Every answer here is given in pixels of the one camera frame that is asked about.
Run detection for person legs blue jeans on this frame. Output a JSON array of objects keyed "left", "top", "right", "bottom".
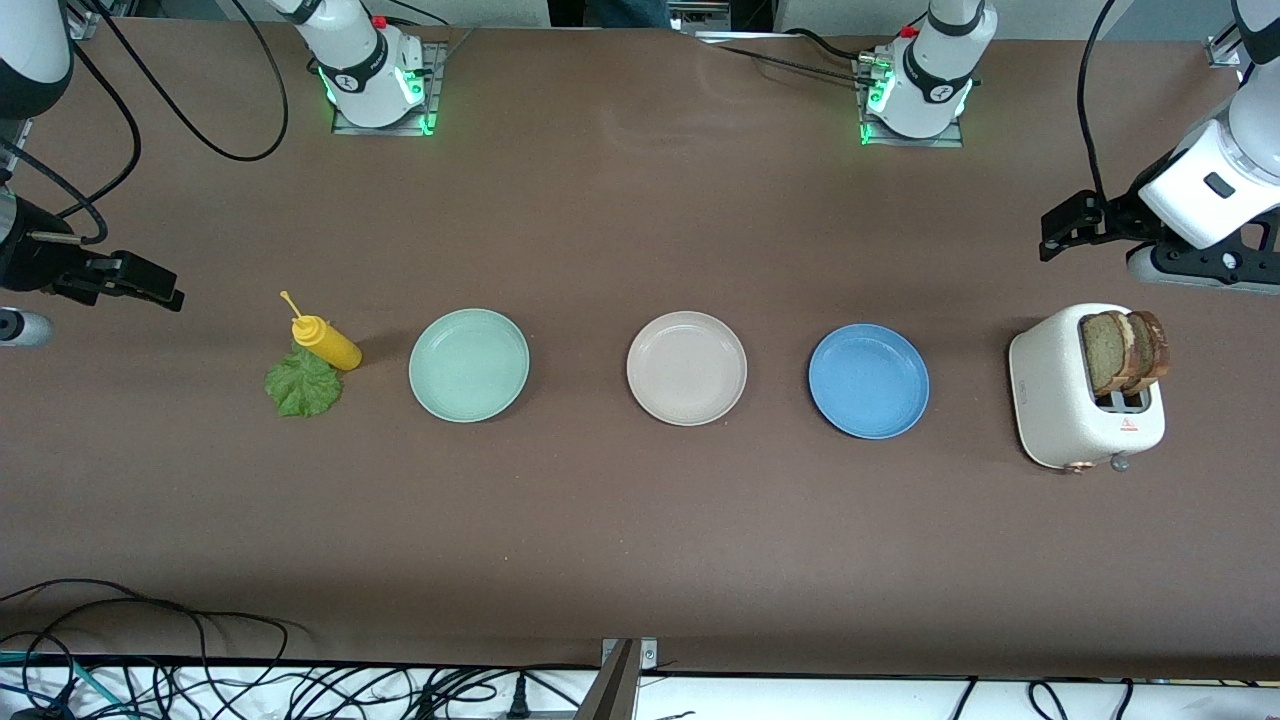
[{"left": 583, "top": 0, "right": 671, "bottom": 29}]

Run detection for black corrugated conduit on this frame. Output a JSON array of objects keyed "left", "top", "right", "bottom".
[{"left": 713, "top": 42, "right": 873, "bottom": 89}]

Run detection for green plate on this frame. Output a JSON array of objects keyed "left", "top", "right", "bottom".
[{"left": 408, "top": 308, "right": 531, "bottom": 424}]

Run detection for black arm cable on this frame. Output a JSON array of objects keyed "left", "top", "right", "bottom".
[
  {"left": 0, "top": 0, "right": 292, "bottom": 244},
  {"left": 1075, "top": 0, "right": 1119, "bottom": 204}
]

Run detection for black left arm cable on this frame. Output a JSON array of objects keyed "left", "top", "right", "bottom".
[{"left": 1075, "top": 0, "right": 1119, "bottom": 204}]

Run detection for white toaster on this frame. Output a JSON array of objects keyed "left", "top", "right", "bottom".
[{"left": 1008, "top": 303, "right": 1167, "bottom": 473}]

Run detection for beige plate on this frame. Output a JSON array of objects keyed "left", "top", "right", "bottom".
[{"left": 626, "top": 311, "right": 748, "bottom": 428}]

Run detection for blue plate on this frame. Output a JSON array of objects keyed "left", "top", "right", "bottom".
[{"left": 808, "top": 323, "right": 931, "bottom": 440}]

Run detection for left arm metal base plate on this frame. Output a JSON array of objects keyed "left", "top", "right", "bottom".
[{"left": 858, "top": 55, "right": 966, "bottom": 149}]

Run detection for black loose cable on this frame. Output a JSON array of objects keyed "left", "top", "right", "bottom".
[{"left": 0, "top": 577, "right": 301, "bottom": 661}]

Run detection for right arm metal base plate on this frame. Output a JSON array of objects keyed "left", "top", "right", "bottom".
[{"left": 332, "top": 40, "right": 448, "bottom": 136}]

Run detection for grey metal frame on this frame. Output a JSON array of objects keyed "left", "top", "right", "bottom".
[{"left": 672, "top": 0, "right": 733, "bottom": 31}]

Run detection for teal cable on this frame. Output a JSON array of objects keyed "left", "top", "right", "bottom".
[{"left": 0, "top": 650, "right": 113, "bottom": 720}]

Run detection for grey camera mount pole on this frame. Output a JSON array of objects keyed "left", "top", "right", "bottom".
[{"left": 575, "top": 640, "right": 641, "bottom": 720}]

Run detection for dark crust bread slice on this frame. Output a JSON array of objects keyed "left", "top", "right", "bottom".
[{"left": 1126, "top": 310, "right": 1171, "bottom": 393}]

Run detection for silver clamp plate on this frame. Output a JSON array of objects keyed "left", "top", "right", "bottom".
[{"left": 600, "top": 637, "right": 660, "bottom": 670}]

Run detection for black cable tangle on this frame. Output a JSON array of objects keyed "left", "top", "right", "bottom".
[{"left": 0, "top": 655, "right": 601, "bottom": 720}]

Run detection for green lettuce leaf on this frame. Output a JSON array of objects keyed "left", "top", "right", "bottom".
[{"left": 264, "top": 340, "right": 344, "bottom": 419}]

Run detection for yellow mustard squeeze bottle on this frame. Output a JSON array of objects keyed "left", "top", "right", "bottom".
[{"left": 279, "top": 290, "right": 364, "bottom": 372}]

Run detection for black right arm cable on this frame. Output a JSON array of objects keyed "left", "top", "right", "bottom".
[{"left": 0, "top": 0, "right": 292, "bottom": 244}]

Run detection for light crust bread slice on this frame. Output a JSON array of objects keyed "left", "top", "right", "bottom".
[{"left": 1080, "top": 311, "right": 1137, "bottom": 396}]

